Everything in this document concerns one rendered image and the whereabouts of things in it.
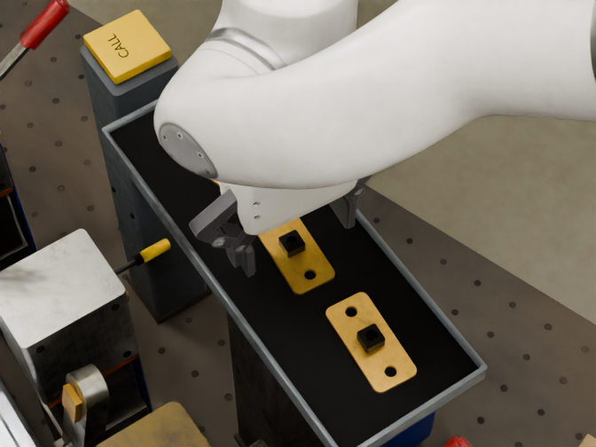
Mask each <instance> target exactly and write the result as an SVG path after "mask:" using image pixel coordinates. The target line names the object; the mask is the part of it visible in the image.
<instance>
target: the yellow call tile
mask: <svg viewBox="0 0 596 447"><path fill-rule="evenodd" d="M83 40H84V43H85V45H86V46H87V47H88V49H89V50H90V52H91V53H92V54H93V56H94V57H95V58H96V60H97V61H98V63H99V64H100V65H101V66H102V67H103V68H104V70H105V71H106V73H107V74H108V75H109V77H110V78H111V79H112V81H113V82H114V83H115V84H119V83H121V82H124V81H126V80H128V79H129V78H131V77H133V76H135V75H137V74H139V73H141V72H143V71H145V70H146V69H148V68H150V67H153V66H155V65H157V64H159V63H161V62H162V61H164V60H166V59H169V58H170V57H171V50H170V48H169V47H168V46H167V45H166V43H165V42H164V41H163V39H162V38H161V37H160V35H159V34H158V33H157V32H156V30H155V29H154V28H153V26H152V25H151V24H150V23H149V21H148V20H147V19H146V18H145V16H144V15H143V14H142V12H141V11H140V10H135V11H133V12H131V13H129V14H127V15H125V16H123V17H121V18H119V19H117V20H115V21H113V22H111V23H108V24H106V25H104V26H103V27H100V28H98V29H96V30H94V31H92V32H90V33H88V34H87V35H85V36H84V37H83Z"/></svg>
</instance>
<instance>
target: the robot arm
mask: <svg viewBox="0 0 596 447"><path fill-rule="evenodd" d="M357 4H358V0H223V5H222V8H221V11H220V14H219V17H218V19H217V22H216V24H215V26H214V28H213V29H212V31H211V33H210V34H209V36H208V38H207V39H206V40H205V42H204V43H203V44H202V45H201V46H200V47H199V48H198V50H196V52H194V53H193V55H192V56H191V57H190V58H189V59H188V60H187V61H186V62H185V63H184V64H183V65H182V66H181V67H180V69H179V70H178V71H177V72H176V73H175V75H174V76H173V77H172V78H171V80H170V81H169V83H168V84H167V86H166V87H165V89H164V90H163V92H162V93H161V96H160V98H159V100H158V102H157V104H156V107H155V111H154V115H153V122H154V129H155V132H156V135H157V138H158V140H159V141H160V143H161V145H162V147H163V149H164V150H165V151H166V152H167V153H168V155H169V156H170V157H171V158H172V159H173V160H174V161H176V162H177V163H178V164H179V165H180V166H182V167H184V168H186V169H188V170H190V171H191V172H193V173H195V174H197V175H199V176H203V177H205V178H208V179H211V180H215V181H218V182H220V191H221V194H222V195H221V196H220V197H219V198H217V199H216V200H215V201H214V202H213V203H211V204H210V205H209V206H208V207H207V208H205V209H204V210H203V211H202V212H201V213H200V214H198V215H197V216H196V217H195V218H194V219H192V220H191V221H190V223H189V226H190V228H191V229H192V232H193V233H194V235H195V237H196V238H197V239H200V240H202V241H205V242H207V243H210V244H211V245H212V247H219V248H226V253H227V255H228V257H229V259H230V261H231V263H232V265H233V266H234V267H235V268H236V267H238V266H241V268H242V269H243V271H244V272H245V273H246V275H247V276H248V277H251V276H253V275H255V250H254V248H253V246H252V245H251V243H252V241H253V240H254V239H255V237H256V236H257V235H258V234H262V233H265V232H267V231H271V230H273V229H275V228H278V227H279V226H281V225H283V224H286V223H289V222H291V221H293V220H294V219H296V218H298V217H300V216H304V215H306V214H308V213H309V212H311V211H313V210H315V209H317V208H320V207H322V206H324V205H326V204H328V203H329V205H330V207H331V208H332V210H333V212H334V213H335V214H336V215H337V216H338V218H339V219H340V221H341V223H342V224H343V226H344V227H345V228H348V229H349V228H351V227H354V226H355V216H356V209H357V203H358V197H360V196H362V195H363V194H364V193H365V187H364V184H365V183H366V182H367V181H368V180H369V179H370V178H371V177H372V175H373V174H375V173H377V172H380V171H382V170H383V169H387V168H389V167H391V166H393V165H396V164H397V163H399V162H401V161H404V160H406V159H407V158H409V157H411V156H413V155H414V154H416V153H419V152H421V151H422V150H424V149H426V148H428V147H430V146H431V145H433V144H434V143H436V142H438V141H439V140H441V139H443V138H445V137H447V136H448V135H450V134H451V133H452V132H454V131H455V130H457V129H459V128H461V127H463V126H465V125H467V124H468V123H470V122H473V121H475V120H478V119H480V118H482V117H486V116H491V115H512V116H526V117H540V118H553V119H564V120H577V121H590V122H596V0H399V1H397V2H396V3H395V4H393V5H392V6H390V7H389V8H388V9H387V10H386V11H384V12H383V13H381V14H380V15H379V16H377V17H376V18H374V19H373V20H371V21H369V22H368V23H367V24H365V25H364V26H362V27H361V28H360V29H358V30H357ZM239 220H240V222H241V224H242V226H243V228H244V230H243V231H242V229H241V228H240V226H239V224H238V221H239Z"/></svg>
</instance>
